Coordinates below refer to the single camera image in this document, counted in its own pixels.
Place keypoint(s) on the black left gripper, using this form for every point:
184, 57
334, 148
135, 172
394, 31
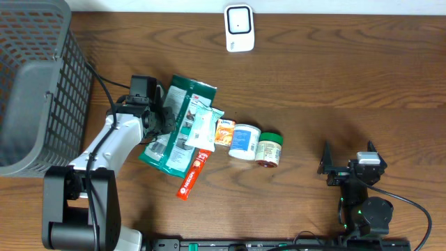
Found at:
166, 115

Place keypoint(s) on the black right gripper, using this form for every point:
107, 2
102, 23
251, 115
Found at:
327, 166

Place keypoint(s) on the green white gloves packet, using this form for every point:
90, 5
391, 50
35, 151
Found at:
170, 153

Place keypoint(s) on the light green snack packet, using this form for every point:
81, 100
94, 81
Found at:
202, 133

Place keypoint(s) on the red white snack packet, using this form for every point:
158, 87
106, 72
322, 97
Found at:
193, 174

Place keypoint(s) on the small orange box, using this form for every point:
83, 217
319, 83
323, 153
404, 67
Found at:
224, 132

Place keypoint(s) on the green lid white jar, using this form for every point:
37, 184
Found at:
269, 149

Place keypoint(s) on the white blue label jar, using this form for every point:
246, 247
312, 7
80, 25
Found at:
244, 142

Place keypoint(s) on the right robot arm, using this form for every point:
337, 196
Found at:
360, 214

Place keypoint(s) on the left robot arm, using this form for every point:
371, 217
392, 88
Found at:
80, 200

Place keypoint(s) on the white barcode scanner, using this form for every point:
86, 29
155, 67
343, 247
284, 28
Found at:
239, 28

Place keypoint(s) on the grey plastic mesh basket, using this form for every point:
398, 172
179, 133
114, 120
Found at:
45, 88

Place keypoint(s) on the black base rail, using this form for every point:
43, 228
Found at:
170, 244

